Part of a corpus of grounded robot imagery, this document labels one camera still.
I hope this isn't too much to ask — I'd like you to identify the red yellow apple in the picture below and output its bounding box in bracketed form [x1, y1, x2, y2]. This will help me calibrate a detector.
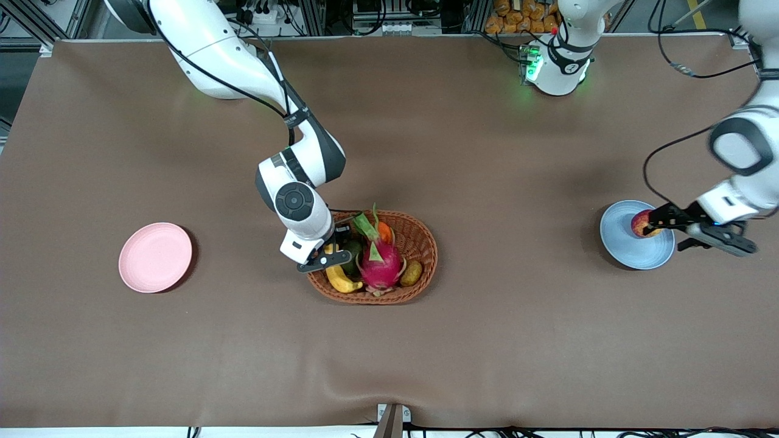
[631, 209, 664, 239]

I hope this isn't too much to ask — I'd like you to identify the yellow banana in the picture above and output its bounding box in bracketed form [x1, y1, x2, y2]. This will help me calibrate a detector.
[324, 242, 363, 294]

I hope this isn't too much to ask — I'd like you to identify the green avocado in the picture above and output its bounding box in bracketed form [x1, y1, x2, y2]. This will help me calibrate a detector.
[341, 240, 365, 276]

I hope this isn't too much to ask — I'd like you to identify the blue round plate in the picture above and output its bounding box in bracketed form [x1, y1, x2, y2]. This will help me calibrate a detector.
[599, 200, 676, 271]

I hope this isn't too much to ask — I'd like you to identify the pink dragon fruit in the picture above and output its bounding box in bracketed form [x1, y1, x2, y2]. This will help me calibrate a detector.
[349, 205, 407, 297]

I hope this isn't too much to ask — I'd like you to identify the oval wicker basket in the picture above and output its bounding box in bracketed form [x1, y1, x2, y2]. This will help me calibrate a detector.
[304, 210, 438, 305]

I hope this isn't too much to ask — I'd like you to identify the table cover cloth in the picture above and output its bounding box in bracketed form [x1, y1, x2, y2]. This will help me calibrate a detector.
[0, 33, 779, 429]

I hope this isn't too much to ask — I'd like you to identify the pink round plate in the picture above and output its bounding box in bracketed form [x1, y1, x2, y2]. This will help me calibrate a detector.
[118, 222, 193, 294]

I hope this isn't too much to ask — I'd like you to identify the white power strip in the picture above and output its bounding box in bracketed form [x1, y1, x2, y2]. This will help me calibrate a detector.
[240, 5, 297, 25]

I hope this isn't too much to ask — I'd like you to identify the bag of orange items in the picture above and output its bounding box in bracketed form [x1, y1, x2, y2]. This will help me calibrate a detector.
[485, 0, 561, 35]

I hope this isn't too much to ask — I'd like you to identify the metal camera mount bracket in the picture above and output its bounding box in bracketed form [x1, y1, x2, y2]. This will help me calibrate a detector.
[372, 403, 411, 438]

